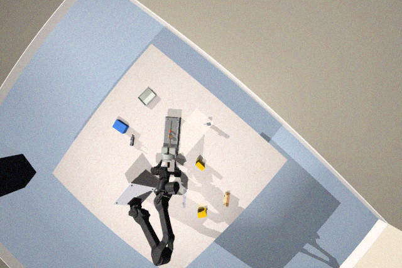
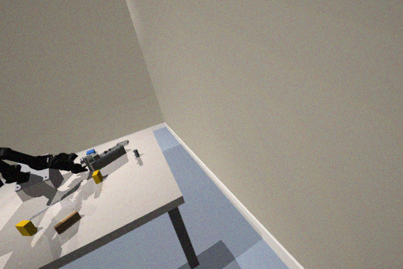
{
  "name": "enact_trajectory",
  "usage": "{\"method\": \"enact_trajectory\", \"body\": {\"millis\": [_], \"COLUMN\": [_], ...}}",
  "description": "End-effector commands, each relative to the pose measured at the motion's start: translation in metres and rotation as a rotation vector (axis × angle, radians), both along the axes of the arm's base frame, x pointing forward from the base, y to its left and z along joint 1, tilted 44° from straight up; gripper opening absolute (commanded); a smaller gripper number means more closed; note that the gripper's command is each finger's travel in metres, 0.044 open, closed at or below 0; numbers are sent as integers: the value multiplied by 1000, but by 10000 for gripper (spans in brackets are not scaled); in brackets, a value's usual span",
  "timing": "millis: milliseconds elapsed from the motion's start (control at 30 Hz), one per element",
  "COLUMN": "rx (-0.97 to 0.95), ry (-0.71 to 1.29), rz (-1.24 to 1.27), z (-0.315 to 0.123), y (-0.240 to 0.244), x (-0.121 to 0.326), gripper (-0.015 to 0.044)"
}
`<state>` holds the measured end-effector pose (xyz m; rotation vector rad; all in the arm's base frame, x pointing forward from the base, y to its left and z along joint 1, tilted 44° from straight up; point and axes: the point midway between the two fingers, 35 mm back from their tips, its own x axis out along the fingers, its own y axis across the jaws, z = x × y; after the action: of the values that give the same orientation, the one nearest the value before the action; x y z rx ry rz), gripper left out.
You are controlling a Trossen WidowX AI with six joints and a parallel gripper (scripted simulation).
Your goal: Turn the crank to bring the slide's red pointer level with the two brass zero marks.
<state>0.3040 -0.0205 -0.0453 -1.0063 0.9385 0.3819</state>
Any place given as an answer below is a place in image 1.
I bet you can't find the blue box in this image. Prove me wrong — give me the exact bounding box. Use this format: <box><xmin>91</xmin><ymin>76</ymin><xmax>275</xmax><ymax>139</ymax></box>
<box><xmin>112</xmin><ymin>120</ymin><xmax>129</xmax><ymax>134</ymax></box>

